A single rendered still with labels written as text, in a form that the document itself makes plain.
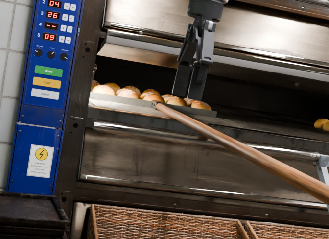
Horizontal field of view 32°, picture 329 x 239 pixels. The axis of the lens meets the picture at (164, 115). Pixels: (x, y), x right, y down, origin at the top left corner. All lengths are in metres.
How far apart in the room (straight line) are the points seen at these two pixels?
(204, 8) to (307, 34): 1.03
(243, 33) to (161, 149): 0.51
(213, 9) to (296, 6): 0.98
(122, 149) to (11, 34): 0.54
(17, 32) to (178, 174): 0.74
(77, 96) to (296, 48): 0.82
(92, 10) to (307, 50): 0.80
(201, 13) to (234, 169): 1.02
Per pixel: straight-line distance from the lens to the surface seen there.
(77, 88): 1.99
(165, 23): 2.03
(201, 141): 1.70
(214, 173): 2.14
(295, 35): 2.21
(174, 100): 2.47
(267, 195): 2.21
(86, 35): 1.99
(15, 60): 1.98
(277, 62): 2.02
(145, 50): 1.87
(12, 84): 1.98
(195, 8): 1.25
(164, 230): 2.09
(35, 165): 1.99
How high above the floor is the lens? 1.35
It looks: 5 degrees down
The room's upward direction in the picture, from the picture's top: 10 degrees clockwise
